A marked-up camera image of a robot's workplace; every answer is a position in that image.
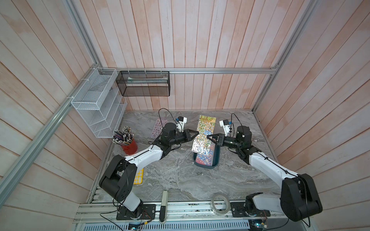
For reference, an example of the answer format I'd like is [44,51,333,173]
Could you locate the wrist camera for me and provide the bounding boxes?
[176,116,187,133]
[219,119,231,136]

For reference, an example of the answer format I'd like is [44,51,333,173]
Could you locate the colourful small sticker sheet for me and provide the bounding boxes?
[192,115,216,156]

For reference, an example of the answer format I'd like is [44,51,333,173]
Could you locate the pink sticker sheet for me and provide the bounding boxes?
[150,118,168,139]

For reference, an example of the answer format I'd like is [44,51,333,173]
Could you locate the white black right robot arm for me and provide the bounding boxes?
[207,126,323,222]

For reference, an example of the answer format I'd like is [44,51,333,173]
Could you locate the black mesh wall basket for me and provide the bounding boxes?
[116,70,171,97]

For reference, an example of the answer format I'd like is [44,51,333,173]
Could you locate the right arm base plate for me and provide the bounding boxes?
[230,202,271,218]

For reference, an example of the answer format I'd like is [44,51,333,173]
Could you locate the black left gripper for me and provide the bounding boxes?
[169,129,199,146]

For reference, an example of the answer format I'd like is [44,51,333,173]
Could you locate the yellow calculator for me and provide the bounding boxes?
[134,169,144,185]

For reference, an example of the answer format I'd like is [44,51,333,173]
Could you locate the red pencil cup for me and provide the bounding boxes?
[112,127,138,156]

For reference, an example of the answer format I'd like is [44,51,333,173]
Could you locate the white mesh wall shelf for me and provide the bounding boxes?
[71,68,127,138]

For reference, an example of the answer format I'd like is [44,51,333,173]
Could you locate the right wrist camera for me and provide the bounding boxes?
[219,119,231,136]

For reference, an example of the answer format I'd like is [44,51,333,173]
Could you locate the teal storage box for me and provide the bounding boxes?
[193,143,220,169]

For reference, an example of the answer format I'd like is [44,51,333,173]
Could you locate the clear tape roll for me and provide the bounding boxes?
[210,193,231,216]

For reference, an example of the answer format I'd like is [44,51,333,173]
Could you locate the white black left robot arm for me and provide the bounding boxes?
[99,123,199,218]

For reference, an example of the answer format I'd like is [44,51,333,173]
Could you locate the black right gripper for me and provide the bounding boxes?
[207,134,242,151]

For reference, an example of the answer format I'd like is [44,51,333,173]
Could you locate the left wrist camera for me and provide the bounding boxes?
[176,116,187,133]

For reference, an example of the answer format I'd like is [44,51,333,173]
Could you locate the red blue cat sticker sheet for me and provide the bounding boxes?
[195,144,215,167]

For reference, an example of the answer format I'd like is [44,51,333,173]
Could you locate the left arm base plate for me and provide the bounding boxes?
[116,204,156,220]

